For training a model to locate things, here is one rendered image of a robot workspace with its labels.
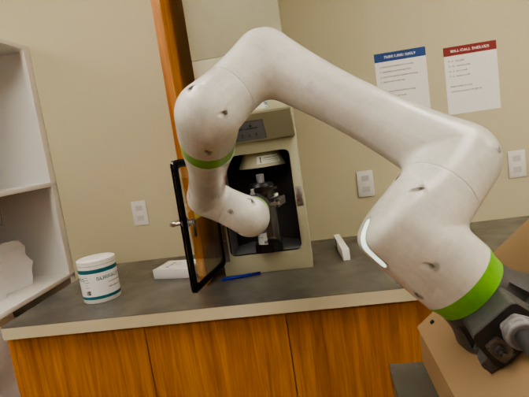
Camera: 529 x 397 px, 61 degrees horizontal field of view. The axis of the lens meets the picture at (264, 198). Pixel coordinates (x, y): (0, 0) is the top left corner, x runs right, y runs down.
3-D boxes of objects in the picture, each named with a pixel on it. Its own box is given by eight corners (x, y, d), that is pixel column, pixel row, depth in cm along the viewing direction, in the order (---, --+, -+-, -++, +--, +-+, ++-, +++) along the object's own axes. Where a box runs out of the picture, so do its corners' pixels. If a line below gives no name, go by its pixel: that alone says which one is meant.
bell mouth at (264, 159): (242, 167, 176) (240, 153, 175) (287, 161, 174) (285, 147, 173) (235, 171, 159) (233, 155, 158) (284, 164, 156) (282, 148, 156)
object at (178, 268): (169, 269, 185) (168, 260, 184) (204, 268, 179) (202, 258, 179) (153, 279, 173) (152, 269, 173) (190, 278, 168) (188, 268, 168)
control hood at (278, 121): (205, 148, 157) (200, 120, 156) (296, 135, 153) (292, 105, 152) (196, 150, 146) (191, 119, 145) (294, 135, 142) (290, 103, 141)
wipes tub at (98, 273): (94, 292, 167) (86, 254, 165) (127, 289, 165) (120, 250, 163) (76, 306, 154) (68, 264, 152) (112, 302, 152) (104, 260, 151)
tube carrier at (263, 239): (257, 244, 163) (248, 187, 161) (286, 241, 162) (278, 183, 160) (253, 251, 153) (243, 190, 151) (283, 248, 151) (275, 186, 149)
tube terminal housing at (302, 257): (236, 257, 188) (207, 72, 178) (313, 249, 184) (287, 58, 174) (225, 276, 163) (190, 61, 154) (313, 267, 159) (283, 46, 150)
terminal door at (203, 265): (226, 264, 161) (208, 153, 156) (194, 295, 131) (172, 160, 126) (223, 264, 161) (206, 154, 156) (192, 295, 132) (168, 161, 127)
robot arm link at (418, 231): (527, 236, 65) (430, 150, 65) (479, 323, 60) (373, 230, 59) (468, 250, 77) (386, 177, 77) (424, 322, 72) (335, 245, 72)
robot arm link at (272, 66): (530, 128, 68) (257, 1, 86) (484, 205, 62) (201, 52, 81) (497, 173, 79) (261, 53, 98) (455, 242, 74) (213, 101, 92)
